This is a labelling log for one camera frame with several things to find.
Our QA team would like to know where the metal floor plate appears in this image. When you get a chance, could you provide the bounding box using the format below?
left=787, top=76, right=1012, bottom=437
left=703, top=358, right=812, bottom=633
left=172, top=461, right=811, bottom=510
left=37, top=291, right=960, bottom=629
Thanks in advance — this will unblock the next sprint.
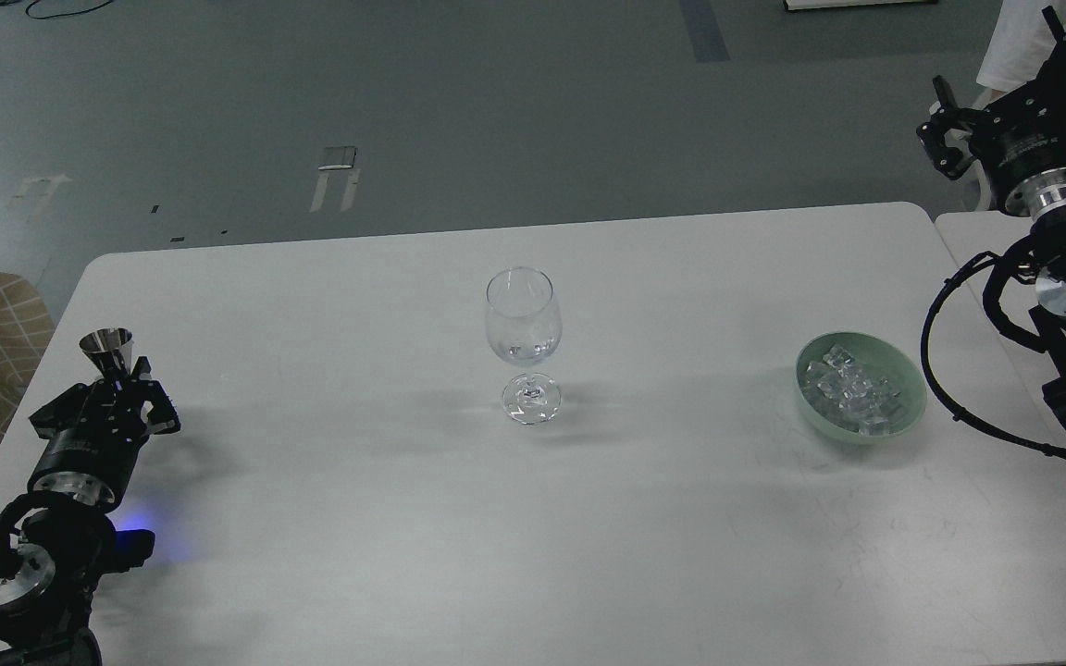
left=308, top=144, right=361, bottom=214

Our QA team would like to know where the steel double jigger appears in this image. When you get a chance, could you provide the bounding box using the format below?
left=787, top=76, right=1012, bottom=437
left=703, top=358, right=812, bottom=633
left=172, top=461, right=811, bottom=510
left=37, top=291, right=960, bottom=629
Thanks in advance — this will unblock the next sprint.
left=78, top=327, right=134, bottom=381

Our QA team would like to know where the clear wine glass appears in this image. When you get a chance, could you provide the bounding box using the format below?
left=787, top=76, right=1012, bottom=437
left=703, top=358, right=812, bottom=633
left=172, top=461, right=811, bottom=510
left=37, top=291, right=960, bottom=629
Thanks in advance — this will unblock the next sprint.
left=485, top=266, right=563, bottom=426

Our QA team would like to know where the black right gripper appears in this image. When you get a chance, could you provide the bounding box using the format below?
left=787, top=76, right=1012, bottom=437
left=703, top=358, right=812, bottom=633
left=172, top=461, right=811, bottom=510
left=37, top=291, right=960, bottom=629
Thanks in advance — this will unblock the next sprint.
left=916, top=6, right=1066, bottom=218

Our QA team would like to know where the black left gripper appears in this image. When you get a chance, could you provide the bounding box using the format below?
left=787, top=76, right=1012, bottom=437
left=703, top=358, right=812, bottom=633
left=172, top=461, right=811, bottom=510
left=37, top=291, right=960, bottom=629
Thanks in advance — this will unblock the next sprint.
left=26, top=359, right=181, bottom=511

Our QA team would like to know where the clear ice cubes pile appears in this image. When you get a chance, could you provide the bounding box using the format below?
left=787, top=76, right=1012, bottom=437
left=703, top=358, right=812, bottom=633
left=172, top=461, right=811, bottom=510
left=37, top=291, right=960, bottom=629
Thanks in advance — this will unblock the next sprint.
left=797, top=344, right=904, bottom=436

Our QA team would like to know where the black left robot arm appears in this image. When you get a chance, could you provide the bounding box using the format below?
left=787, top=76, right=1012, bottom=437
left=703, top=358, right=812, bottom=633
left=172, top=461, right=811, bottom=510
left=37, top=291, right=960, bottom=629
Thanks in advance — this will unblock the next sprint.
left=0, top=357, right=181, bottom=665

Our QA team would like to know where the green bowl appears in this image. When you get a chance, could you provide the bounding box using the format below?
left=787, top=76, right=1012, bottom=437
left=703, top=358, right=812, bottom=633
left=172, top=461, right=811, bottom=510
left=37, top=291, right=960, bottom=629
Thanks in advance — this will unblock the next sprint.
left=792, top=330, right=927, bottom=444

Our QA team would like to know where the person in white shirt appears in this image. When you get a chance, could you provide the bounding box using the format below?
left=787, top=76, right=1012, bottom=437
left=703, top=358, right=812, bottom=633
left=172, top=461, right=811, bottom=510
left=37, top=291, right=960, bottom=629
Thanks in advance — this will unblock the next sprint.
left=976, top=1, right=1066, bottom=93

